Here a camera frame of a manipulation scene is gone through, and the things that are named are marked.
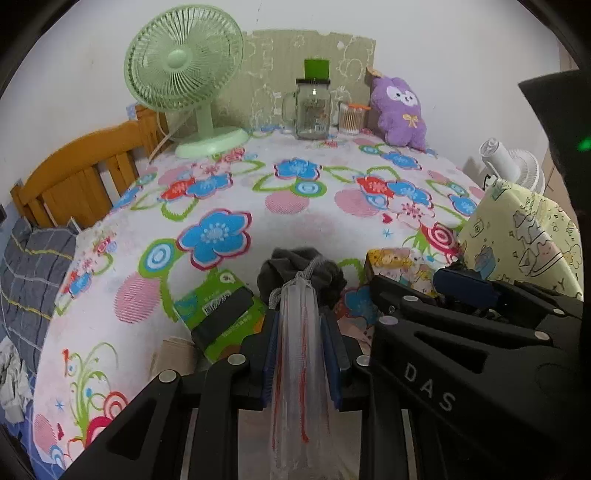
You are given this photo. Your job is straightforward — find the cartoon tissue pack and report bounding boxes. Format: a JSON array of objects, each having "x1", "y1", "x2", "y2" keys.
[{"x1": 363, "y1": 247, "x2": 436, "y2": 297}]

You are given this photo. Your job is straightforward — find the clear plastic bag red stripes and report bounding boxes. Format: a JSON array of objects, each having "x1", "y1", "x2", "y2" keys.
[{"x1": 270, "y1": 256, "x2": 342, "y2": 479}]

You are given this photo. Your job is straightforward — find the yellow cartoon storage box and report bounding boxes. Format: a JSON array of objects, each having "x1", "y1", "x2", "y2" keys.
[{"x1": 458, "y1": 179, "x2": 584, "y2": 300}]

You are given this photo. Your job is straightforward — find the floral tablecloth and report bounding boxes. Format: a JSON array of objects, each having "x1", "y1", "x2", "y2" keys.
[{"x1": 31, "y1": 126, "x2": 483, "y2": 471}]

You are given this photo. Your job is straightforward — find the dark grey sock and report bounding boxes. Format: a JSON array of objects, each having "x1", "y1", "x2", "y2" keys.
[{"x1": 256, "y1": 246, "x2": 349, "y2": 311}]

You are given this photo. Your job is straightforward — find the white standing fan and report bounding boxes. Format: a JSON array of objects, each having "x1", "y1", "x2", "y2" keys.
[{"x1": 463, "y1": 137, "x2": 546, "y2": 194}]

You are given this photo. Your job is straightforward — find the crumpled white cloth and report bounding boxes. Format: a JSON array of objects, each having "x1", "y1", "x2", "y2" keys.
[{"x1": 0, "y1": 337, "x2": 33, "y2": 424}]

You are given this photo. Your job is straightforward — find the green tissue pack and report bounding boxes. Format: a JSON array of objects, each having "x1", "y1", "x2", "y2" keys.
[{"x1": 173, "y1": 268, "x2": 267, "y2": 363}]

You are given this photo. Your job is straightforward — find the cotton swab jar orange lid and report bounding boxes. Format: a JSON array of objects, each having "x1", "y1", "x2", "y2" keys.
[{"x1": 338, "y1": 102, "x2": 370, "y2": 135}]

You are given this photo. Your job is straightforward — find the purple plush bunny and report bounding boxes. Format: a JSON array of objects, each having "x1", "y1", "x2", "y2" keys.
[{"x1": 370, "y1": 76, "x2": 427, "y2": 151}]

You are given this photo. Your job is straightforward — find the glass mason jar mug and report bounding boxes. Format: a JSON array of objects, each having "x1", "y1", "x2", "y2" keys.
[{"x1": 281, "y1": 78, "x2": 332, "y2": 141}]

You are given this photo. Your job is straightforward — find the grey plaid pillow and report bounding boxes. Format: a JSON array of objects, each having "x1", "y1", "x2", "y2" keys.
[{"x1": 1, "y1": 218, "x2": 76, "y2": 373}]

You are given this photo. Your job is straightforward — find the green cup on jar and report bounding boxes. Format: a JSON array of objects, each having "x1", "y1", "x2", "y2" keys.
[{"x1": 304, "y1": 58, "x2": 331, "y2": 81}]

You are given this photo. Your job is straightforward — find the green patterned board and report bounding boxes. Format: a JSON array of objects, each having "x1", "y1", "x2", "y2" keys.
[{"x1": 211, "y1": 30, "x2": 376, "y2": 129}]

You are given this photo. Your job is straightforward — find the green desk fan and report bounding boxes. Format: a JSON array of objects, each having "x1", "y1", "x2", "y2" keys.
[{"x1": 123, "y1": 4, "x2": 249, "y2": 159}]

